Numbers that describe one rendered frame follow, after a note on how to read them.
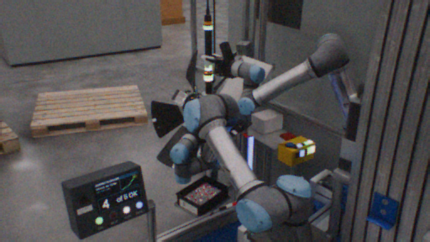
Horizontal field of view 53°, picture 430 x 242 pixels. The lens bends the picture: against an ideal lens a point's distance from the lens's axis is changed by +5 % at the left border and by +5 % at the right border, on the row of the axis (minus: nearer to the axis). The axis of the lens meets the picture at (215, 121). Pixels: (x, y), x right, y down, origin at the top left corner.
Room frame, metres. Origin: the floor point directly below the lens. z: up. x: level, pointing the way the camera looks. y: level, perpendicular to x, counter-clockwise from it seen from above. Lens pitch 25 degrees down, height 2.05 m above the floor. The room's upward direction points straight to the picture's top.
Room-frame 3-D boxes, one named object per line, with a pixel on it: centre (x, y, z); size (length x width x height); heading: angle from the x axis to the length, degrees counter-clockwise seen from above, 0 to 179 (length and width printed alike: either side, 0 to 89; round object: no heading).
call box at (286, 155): (1.85, -0.41, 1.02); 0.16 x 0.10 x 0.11; 125
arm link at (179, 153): (1.58, 0.15, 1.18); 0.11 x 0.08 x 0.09; 162
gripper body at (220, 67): (1.90, -0.05, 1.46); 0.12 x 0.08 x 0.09; 45
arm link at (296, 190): (1.20, -0.27, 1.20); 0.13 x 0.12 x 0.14; 124
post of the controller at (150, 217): (1.38, 0.26, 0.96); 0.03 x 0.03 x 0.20; 35
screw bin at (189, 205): (1.72, 0.06, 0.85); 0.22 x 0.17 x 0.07; 139
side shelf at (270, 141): (2.39, -0.35, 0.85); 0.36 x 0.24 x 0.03; 35
